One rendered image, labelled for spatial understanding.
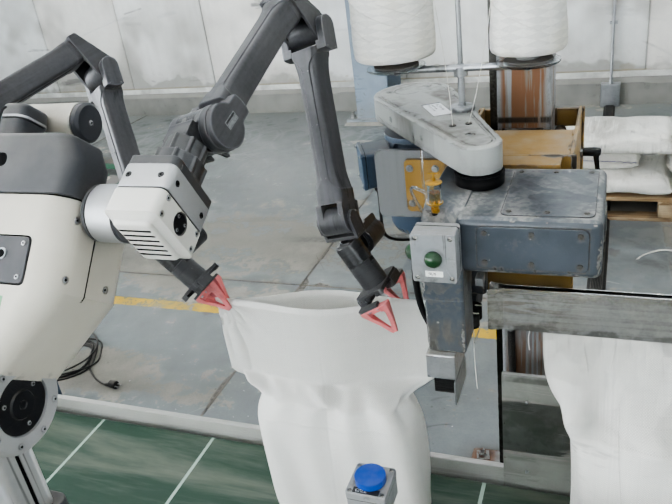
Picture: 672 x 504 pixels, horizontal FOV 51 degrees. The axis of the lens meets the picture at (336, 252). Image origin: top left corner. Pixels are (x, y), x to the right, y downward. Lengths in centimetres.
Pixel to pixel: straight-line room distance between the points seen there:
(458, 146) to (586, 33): 511
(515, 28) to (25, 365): 99
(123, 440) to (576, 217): 168
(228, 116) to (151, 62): 662
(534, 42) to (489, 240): 38
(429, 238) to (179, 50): 652
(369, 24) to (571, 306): 66
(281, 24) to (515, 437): 117
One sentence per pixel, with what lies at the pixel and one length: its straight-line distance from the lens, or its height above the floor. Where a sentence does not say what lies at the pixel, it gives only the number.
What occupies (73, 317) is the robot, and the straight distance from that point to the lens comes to 115.
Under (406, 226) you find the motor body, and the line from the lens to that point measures 169.
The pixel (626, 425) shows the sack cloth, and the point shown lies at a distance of 151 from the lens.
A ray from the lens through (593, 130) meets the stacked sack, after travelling 425.
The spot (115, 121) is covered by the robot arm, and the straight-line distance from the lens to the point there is 168.
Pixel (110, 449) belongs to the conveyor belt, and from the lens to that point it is 240.
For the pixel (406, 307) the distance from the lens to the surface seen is 152.
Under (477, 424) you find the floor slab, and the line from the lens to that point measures 278.
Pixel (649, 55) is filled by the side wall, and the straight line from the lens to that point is 638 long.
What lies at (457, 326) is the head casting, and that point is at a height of 113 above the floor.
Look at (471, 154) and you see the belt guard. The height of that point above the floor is 141.
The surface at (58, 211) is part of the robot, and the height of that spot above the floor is 147.
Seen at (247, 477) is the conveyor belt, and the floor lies 38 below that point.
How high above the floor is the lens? 183
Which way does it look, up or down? 27 degrees down
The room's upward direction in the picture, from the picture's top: 8 degrees counter-clockwise
